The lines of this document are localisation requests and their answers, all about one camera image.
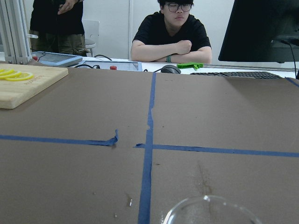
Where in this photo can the grey office chair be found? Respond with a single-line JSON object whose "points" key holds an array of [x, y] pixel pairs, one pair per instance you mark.
{"points": [[91, 28]]}

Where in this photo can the green plastic clamp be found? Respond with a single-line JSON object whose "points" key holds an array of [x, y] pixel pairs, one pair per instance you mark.
{"points": [[193, 65]]}

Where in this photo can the left teach pendant tablet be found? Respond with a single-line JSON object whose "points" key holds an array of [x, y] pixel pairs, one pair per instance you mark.
{"points": [[56, 59]]}

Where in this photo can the black keyboard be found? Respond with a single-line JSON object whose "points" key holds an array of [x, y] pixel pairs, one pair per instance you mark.
{"points": [[247, 74]]}

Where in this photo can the seated person in black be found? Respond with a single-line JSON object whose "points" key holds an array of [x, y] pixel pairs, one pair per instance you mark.
{"points": [[172, 35]]}

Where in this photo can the aluminium frame post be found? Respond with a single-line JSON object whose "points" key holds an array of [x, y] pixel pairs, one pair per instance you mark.
{"points": [[13, 31]]}

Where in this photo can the right teach pendant tablet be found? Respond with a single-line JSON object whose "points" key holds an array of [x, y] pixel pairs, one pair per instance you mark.
{"points": [[120, 65]]}

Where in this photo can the black computer mouse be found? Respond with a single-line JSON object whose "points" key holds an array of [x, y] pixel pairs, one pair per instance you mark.
{"points": [[170, 69]]}

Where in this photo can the wooden cutting board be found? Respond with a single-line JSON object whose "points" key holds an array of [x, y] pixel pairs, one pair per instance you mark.
{"points": [[14, 93]]}

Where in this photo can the black computer monitor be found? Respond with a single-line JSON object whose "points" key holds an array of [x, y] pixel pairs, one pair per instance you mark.
{"points": [[262, 31]]}

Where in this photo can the teach pendant tablet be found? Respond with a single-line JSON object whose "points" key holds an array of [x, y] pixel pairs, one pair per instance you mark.
{"points": [[120, 65], [56, 59]]}

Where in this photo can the standing person in black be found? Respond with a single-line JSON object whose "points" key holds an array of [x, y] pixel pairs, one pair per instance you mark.
{"points": [[58, 25]]}

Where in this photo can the clear glass cup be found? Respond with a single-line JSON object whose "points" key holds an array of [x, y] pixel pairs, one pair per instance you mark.
{"points": [[209, 209]]}

